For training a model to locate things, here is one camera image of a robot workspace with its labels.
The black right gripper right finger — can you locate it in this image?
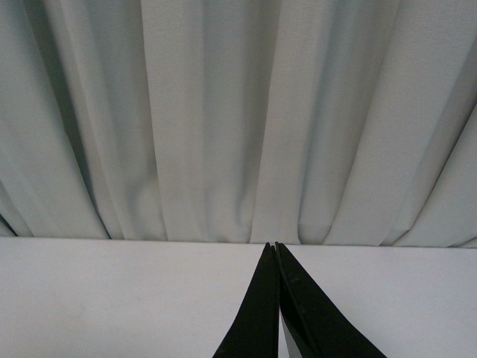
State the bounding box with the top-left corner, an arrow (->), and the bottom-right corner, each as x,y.
275,242 -> 384,357

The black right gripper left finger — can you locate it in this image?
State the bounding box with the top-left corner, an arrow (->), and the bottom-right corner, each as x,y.
214,243 -> 279,358

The pale grey-green curtain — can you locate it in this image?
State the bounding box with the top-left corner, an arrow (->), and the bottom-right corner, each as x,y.
1,1 -> 476,248

